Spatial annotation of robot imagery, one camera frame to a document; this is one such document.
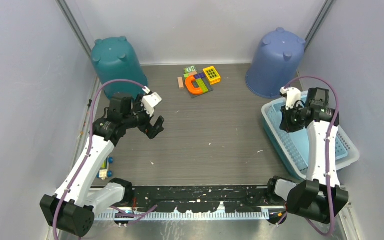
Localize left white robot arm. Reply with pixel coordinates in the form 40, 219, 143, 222
39, 92, 164, 238

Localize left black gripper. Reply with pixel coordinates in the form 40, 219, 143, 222
123, 94, 164, 139

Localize yellow grid toy block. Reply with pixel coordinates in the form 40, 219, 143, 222
203, 66, 222, 85

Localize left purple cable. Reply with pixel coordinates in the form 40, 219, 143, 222
51, 79, 158, 240

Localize beige toy block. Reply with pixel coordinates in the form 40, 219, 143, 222
177, 76, 184, 89

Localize blue plastic bucket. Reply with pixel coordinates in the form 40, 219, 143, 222
245, 27, 307, 99

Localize toy train blocks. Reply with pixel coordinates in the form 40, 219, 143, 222
96, 156, 114, 180

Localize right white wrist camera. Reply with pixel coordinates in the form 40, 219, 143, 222
279, 87, 302, 110

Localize lime green building brick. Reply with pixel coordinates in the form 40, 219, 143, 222
196, 78, 209, 94

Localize teal plastic bucket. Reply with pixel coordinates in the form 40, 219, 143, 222
91, 36, 148, 99

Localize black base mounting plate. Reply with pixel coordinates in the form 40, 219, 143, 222
114, 185, 285, 214

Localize orange horseshoe toy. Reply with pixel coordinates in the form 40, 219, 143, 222
184, 75, 204, 96

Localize green patterned toy tile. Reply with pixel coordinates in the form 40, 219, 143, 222
183, 65, 196, 74

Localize white plastic basket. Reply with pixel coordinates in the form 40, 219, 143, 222
260, 91, 361, 180

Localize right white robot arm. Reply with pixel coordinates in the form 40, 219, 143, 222
265, 87, 349, 225

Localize teal bottom basket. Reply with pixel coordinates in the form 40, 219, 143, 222
262, 117, 301, 180

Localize light blue basket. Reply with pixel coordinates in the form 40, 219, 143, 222
266, 99, 350, 171

